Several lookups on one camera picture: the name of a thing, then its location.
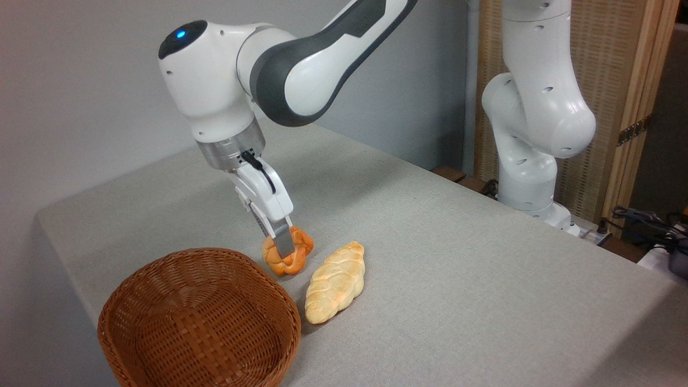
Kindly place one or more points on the brass screen hinge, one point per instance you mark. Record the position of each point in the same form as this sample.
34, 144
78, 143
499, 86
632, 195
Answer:
633, 130

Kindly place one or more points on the brown woven wicker basket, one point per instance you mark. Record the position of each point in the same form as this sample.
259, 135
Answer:
199, 317

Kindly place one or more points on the round orange knotted bread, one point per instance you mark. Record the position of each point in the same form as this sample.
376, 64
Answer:
290, 263

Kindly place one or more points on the wooden rattan folding screen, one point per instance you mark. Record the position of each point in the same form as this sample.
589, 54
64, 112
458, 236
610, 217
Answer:
618, 64

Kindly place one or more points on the grey tablecloth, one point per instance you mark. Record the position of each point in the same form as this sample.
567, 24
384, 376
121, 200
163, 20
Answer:
457, 279

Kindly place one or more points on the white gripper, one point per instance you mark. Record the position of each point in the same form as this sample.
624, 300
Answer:
266, 193

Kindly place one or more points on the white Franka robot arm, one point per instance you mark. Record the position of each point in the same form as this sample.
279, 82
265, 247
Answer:
537, 107

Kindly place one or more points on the long pale braided bread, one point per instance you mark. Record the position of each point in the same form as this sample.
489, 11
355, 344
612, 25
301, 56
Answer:
336, 282

